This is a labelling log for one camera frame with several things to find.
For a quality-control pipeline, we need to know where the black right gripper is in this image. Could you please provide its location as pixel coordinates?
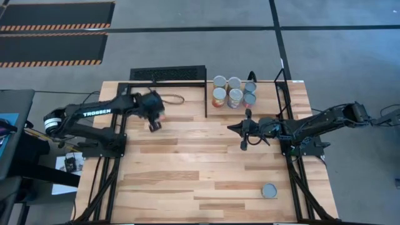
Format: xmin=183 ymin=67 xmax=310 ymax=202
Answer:
xmin=227 ymin=108 xmax=284 ymax=151

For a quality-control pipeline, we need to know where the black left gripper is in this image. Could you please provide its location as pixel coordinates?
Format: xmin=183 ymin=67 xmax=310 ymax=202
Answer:
xmin=136 ymin=91 xmax=166 ymax=133

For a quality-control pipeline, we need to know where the short sliced carrots tin can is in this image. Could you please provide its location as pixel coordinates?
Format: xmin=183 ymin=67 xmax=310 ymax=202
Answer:
xmin=242 ymin=92 xmax=257 ymax=109

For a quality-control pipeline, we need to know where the blue labelled tin can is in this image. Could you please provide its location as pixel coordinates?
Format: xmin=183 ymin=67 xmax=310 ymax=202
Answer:
xmin=227 ymin=88 xmax=244 ymax=109

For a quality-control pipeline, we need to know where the orange labelled tin can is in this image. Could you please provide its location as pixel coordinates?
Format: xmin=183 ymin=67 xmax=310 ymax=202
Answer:
xmin=211 ymin=87 xmax=228 ymax=108

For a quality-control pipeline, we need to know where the tall peaches tin can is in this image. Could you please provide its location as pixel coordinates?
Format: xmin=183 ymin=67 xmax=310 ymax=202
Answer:
xmin=243 ymin=81 xmax=258 ymax=94
xmin=227 ymin=76 xmax=243 ymax=91

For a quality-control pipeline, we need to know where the tall corn tin can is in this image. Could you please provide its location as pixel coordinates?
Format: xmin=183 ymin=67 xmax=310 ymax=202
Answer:
xmin=212 ymin=75 xmax=228 ymax=90

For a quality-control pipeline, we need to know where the grey topped tin can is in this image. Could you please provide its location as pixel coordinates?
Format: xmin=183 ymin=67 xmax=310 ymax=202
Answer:
xmin=261 ymin=182 xmax=278 ymax=199

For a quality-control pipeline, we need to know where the small black device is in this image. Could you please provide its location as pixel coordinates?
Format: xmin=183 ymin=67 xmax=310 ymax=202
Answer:
xmin=64 ymin=157 xmax=78 ymax=172

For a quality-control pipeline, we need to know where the black hazard striped floor mat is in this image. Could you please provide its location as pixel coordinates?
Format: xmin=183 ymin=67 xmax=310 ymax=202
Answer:
xmin=0 ymin=1 xmax=116 ymax=32
xmin=0 ymin=32 xmax=109 ymax=69

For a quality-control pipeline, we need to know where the white paper sheet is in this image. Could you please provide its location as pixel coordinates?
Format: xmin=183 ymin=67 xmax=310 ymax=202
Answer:
xmin=51 ymin=152 xmax=85 ymax=195

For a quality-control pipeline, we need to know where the grey side desk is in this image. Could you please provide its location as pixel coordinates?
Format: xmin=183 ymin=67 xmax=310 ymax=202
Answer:
xmin=0 ymin=89 xmax=36 ymax=182

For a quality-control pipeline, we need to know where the thin cable loop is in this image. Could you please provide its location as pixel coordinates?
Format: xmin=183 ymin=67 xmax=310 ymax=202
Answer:
xmin=159 ymin=93 xmax=186 ymax=106

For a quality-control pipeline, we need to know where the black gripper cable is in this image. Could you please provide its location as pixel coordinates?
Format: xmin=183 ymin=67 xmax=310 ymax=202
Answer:
xmin=248 ymin=134 xmax=271 ymax=147

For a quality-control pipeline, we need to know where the black metal rail frame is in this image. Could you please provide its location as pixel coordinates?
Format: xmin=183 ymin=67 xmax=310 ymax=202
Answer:
xmin=123 ymin=64 xmax=209 ymax=119
xmin=273 ymin=67 xmax=294 ymax=121

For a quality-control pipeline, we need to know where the black table support frame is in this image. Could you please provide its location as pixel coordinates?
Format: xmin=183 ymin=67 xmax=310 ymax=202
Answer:
xmin=279 ymin=81 xmax=337 ymax=223
xmin=70 ymin=82 xmax=129 ymax=224

